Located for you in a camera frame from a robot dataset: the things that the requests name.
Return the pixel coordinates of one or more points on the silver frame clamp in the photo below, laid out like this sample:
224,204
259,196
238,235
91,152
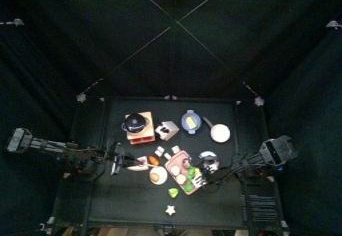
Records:
333,24
16,22
259,101
80,97

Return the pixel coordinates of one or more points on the white toy carton box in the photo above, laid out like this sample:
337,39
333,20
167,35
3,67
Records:
167,130

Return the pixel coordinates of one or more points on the yellow toy corn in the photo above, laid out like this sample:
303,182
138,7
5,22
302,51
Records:
196,171

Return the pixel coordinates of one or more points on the white round toy slice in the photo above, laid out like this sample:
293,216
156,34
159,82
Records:
180,179
175,170

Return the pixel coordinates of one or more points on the orange toy carrot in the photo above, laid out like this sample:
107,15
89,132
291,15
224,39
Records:
154,160

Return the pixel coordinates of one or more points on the white toy frying pan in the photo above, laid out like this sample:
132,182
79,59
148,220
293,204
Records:
220,133

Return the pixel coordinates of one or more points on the wooden red toy stove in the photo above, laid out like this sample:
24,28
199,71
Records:
142,139

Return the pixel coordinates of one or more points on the small white plate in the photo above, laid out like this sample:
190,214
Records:
162,171

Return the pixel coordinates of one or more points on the black knob pot lid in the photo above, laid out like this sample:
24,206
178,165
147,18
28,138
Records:
135,123

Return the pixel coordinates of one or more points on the pink cutting board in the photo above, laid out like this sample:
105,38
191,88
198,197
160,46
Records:
171,164

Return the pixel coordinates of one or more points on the white star toy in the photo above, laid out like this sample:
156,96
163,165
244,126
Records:
170,210

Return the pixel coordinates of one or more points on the small white toy cube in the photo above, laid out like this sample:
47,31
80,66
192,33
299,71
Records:
167,156
159,151
175,149

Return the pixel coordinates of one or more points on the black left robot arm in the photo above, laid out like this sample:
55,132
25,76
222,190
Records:
44,144

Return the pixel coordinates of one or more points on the blue toy pot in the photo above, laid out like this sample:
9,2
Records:
184,126

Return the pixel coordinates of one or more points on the light green toy vegetable piece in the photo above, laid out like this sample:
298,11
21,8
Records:
172,192

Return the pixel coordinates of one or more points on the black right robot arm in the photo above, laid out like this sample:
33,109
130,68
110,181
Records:
275,151

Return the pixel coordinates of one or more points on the green toy vegetable slice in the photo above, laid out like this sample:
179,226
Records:
188,187
191,172

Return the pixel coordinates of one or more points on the yellow toy food piece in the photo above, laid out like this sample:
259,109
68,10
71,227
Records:
191,122

